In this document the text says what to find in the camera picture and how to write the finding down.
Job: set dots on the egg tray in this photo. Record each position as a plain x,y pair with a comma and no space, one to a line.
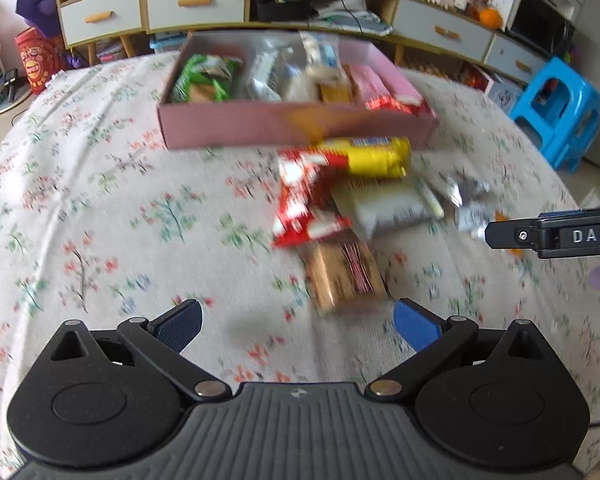
427,67

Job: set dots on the purple hat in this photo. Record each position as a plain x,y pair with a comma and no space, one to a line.
37,0

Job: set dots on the red gift bag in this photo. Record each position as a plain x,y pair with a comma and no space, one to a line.
40,60

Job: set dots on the black white microwave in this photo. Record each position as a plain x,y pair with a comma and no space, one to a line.
542,22

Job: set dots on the pale stick packet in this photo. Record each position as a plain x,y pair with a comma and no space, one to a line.
429,196

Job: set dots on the green snack packet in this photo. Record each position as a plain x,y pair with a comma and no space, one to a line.
200,80

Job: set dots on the clear storage box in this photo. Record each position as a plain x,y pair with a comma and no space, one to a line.
111,50
169,42

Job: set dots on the white printed carton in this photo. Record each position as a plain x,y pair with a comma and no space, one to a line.
502,92

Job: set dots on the pink cardboard box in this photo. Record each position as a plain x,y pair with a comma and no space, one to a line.
220,125

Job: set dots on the wooden cabinet with grey drawers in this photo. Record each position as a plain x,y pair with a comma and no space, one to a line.
195,7

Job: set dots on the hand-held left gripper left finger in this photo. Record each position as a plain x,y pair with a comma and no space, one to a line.
177,324

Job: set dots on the yellow biscuit packet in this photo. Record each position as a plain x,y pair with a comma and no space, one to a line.
372,157

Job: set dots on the pink snack packet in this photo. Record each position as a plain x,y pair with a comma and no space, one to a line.
380,85

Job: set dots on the orange fruit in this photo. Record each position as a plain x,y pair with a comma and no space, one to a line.
491,18

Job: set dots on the black bag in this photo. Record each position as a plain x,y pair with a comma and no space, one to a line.
282,7

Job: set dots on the clear biscuit packet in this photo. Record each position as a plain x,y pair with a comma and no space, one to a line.
342,275

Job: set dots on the small silver snack packet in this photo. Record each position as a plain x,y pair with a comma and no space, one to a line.
467,191
472,220

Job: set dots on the blue plastic stool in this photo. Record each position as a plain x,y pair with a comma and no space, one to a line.
560,110

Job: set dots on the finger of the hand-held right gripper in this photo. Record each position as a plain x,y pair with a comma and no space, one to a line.
507,234

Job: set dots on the floral tablecloth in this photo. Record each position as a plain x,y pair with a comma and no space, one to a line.
105,220

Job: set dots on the black floor stand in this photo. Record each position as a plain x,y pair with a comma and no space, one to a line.
12,85

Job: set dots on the red carton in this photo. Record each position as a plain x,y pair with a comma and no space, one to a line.
475,76

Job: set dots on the blue white snack packet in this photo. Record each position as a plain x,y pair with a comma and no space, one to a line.
322,57

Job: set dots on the red white snack packet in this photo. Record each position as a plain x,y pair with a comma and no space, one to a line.
300,200

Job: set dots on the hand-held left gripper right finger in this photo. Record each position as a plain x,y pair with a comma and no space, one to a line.
416,324

